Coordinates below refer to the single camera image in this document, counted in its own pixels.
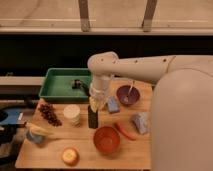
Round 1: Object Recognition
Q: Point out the crumpled blue cloth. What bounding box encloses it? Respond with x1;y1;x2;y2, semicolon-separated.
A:
132;112;148;134

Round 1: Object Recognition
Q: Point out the spoon in purple bowl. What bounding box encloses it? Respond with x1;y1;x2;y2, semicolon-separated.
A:
124;80;135;103

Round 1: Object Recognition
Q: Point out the blue sponge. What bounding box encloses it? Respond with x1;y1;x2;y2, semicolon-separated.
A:
107;96;120;113

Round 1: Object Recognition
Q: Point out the orange carrot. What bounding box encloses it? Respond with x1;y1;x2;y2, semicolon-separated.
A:
115;122;137;141

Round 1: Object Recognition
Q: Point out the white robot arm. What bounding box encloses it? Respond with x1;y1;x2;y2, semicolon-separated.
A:
87;52;213;171

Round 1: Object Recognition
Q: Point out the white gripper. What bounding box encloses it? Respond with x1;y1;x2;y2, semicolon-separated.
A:
89;75;111;112

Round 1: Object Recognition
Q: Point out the blue machine at left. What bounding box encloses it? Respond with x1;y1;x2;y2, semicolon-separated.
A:
0;106;25;146

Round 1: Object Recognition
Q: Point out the green plastic tray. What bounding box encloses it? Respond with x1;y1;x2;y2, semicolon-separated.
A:
39;68;91;103

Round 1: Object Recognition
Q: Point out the white cylindrical container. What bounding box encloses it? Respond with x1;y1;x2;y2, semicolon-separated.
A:
63;104;80;126

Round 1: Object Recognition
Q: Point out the black eraser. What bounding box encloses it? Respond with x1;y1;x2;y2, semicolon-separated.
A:
88;107;98;129

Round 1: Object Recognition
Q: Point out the black brush in tray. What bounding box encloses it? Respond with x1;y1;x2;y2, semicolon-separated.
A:
71;79;89;95

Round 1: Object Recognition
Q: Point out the bunch of dark grapes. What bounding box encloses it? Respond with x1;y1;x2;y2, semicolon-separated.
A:
38;103;62;127

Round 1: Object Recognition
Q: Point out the purple bowl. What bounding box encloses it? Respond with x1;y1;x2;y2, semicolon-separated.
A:
116;85;140;106

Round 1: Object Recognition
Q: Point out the yellow corn cob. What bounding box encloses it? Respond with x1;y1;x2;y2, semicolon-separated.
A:
26;122;50;136

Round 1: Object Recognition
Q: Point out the red bowl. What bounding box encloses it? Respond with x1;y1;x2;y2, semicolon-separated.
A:
93;126;120;154

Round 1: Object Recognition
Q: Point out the small blue cup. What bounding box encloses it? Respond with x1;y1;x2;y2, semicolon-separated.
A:
26;131;44;144

